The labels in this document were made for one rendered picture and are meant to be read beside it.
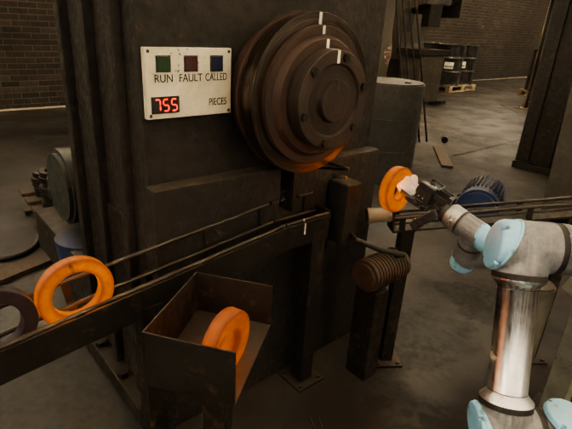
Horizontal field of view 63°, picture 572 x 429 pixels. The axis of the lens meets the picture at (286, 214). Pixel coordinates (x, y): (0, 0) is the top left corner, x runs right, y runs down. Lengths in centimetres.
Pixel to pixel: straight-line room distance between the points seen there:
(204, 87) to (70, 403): 124
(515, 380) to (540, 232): 33
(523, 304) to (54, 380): 166
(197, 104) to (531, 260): 92
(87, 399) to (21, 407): 22
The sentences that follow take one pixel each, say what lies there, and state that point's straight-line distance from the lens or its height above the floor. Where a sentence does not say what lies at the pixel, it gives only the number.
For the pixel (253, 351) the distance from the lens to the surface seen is 115.
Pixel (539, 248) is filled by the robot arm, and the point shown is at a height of 90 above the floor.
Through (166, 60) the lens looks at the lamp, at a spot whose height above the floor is 121.
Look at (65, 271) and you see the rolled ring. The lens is 122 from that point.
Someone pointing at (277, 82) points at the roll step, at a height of 117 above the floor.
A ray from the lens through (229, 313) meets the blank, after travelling 101.
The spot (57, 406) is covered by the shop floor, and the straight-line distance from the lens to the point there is 198.
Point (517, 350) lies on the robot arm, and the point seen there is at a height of 69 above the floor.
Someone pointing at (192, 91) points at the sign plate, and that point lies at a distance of 135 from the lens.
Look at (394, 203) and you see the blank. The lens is 158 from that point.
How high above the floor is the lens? 132
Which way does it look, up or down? 23 degrees down
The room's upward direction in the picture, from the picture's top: 4 degrees clockwise
